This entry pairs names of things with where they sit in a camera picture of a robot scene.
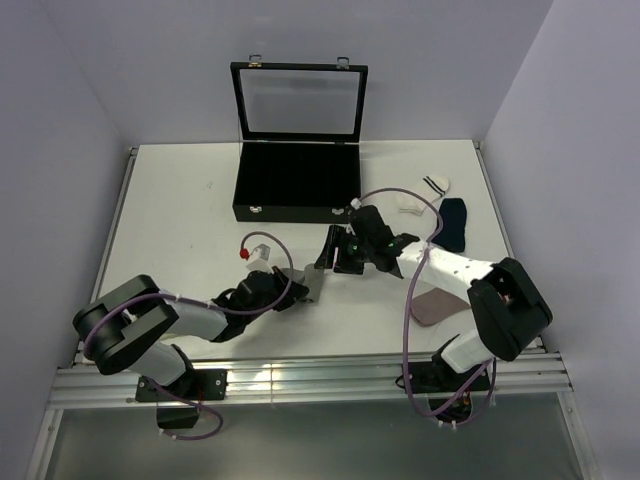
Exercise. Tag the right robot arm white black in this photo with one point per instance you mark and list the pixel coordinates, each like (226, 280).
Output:
(507, 308)

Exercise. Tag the white sock with dark stripes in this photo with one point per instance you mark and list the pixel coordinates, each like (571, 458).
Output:
(430, 187)

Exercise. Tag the grey sock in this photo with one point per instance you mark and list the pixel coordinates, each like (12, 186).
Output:
(310, 278)

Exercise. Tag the mauve sock with red stripes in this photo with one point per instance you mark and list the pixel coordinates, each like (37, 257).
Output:
(435, 306)

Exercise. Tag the aluminium rail frame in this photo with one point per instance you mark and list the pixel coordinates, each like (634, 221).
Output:
(310, 396)

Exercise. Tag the black display case with glass lid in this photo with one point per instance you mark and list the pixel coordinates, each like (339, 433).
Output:
(300, 128)

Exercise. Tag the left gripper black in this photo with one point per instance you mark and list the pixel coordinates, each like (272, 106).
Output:
(294, 293)

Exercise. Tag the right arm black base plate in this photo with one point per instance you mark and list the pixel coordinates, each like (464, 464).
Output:
(439, 378)

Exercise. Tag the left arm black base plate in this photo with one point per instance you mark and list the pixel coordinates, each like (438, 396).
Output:
(215, 384)

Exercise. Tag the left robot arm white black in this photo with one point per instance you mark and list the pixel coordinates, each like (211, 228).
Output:
(123, 329)

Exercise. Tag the navy blue sock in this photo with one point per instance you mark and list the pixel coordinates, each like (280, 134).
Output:
(452, 235)

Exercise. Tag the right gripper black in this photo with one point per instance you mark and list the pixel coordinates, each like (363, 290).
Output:
(337, 237)

